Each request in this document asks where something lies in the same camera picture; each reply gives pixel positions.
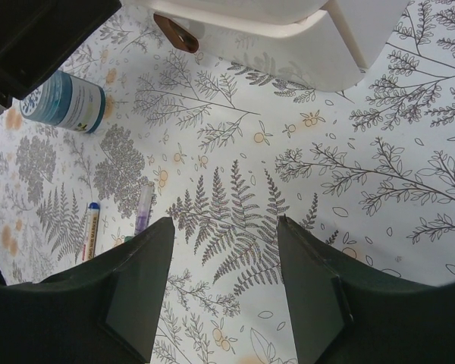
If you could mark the cream three-drawer organizer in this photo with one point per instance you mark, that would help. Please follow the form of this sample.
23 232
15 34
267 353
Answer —
324 45

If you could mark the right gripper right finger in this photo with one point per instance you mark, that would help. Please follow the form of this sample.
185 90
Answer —
343 311

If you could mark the blue round tin jar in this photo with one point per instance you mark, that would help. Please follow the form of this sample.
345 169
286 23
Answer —
67 102

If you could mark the purple clear pen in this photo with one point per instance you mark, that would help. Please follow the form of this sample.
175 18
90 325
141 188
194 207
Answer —
143 209

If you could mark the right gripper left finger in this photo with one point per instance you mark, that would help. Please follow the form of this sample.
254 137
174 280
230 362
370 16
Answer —
104 310

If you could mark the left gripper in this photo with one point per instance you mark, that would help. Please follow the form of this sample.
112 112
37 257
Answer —
38 36

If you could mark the floral patterned table mat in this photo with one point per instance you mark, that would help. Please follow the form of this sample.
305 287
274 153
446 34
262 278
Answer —
369 170

